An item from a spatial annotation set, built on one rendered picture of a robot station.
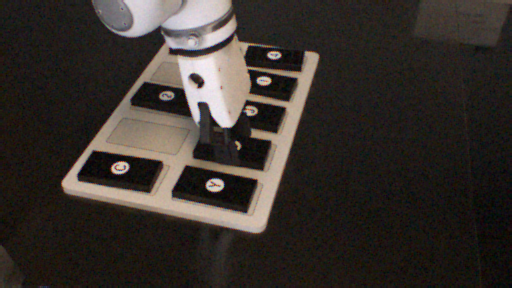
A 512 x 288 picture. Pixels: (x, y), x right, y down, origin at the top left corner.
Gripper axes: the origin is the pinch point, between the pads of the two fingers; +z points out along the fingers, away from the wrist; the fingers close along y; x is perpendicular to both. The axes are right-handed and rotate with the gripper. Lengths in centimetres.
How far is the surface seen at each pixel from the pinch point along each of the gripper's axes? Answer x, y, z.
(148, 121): 14.0, 3.4, -0.4
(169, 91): 12.8, 9.6, -1.4
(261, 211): -5.6, -9.4, 3.8
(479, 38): -33, 41, 11
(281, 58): -1.5, 23.1, 1.7
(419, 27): -22.8, 42.9, 8.4
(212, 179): 1.0, -6.7, 1.1
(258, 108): -1.0, 9.0, 1.6
